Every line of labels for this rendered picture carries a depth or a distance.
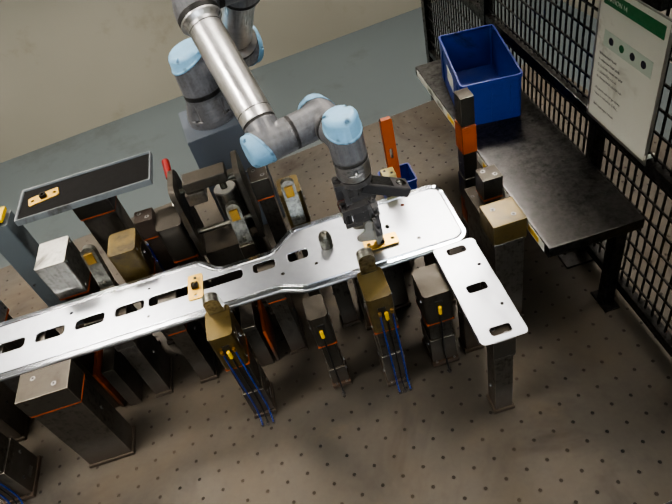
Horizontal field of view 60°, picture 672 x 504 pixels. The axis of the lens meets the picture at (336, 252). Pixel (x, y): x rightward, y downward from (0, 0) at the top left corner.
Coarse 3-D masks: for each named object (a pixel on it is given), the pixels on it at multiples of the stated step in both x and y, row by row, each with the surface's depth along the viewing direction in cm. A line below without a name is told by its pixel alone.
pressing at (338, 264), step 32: (416, 192) 150; (320, 224) 149; (384, 224) 144; (416, 224) 142; (448, 224) 139; (256, 256) 145; (320, 256) 141; (352, 256) 139; (384, 256) 136; (416, 256) 135; (128, 288) 147; (160, 288) 145; (224, 288) 140; (256, 288) 138; (288, 288) 136; (320, 288) 135; (32, 320) 146; (64, 320) 144; (128, 320) 139; (160, 320) 137; (192, 320) 136; (32, 352) 139; (64, 352) 136
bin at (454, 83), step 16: (464, 32) 171; (480, 32) 172; (496, 32) 166; (448, 48) 174; (464, 48) 175; (480, 48) 175; (496, 48) 170; (448, 64) 163; (464, 64) 178; (480, 64) 179; (496, 64) 174; (512, 64) 156; (448, 80) 169; (464, 80) 176; (480, 80) 174; (496, 80) 150; (512, 80) 150; (480, 96) 153; (496, 96) 153; (512, 96) 154; (480, 112) 156; (496, 112) 157; (512, 112) 157
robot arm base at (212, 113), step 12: (204, 96) 168; (216, 96) 170; (192, 108) 171; (204, 108) 170; (216, 108) 171; (228, 108) 175; (192, 120) 174; (204, 120) 172; (216, 120) 172; (228, 120) 174
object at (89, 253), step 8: (88, 248) 144; (96, 248) 147; (88, 256) 145; (96, 256) 146; (88, 264) 146; (96, 264) 147; (104, 264) 149; (96, 272) 148; (104, 272) 149; (96, 280) 149; (104, 280) 150; (112, 280) 151
